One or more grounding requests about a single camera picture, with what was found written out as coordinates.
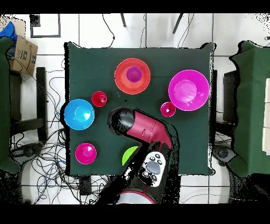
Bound orange bowl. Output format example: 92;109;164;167
114;58;151;95

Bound purple cup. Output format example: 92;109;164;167
126;66;143;83

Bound green bowl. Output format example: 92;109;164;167
121;146;139;166

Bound red cup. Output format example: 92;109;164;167
91;91;108;108
160;101;177;118

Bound large blue bowl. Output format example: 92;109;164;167
64;98;95;131

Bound large pink bowl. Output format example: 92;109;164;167
168;69;210;112

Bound dark green tablecloth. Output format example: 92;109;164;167
64;41;216;176

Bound small red bowl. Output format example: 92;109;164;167
75;143;98;165

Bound black metal stand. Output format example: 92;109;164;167
9;67;48;142
210;69;239;127

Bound green cloth covered table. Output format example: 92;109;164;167
0;36;22;174
229;41;270;178

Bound printed cardboard box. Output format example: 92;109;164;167
9;34;39;76

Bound white box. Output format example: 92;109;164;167
262;78;270;156

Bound plain cardboard box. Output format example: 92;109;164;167
0;17;27;39

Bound blue bag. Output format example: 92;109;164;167
0;21;18;46

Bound black floor cable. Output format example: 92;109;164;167
102;13;116;48

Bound black pedestal foot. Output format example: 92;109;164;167
211;143;237;166
10;143;44;163

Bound tangle of floor cables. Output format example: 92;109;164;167
12;59;112;204

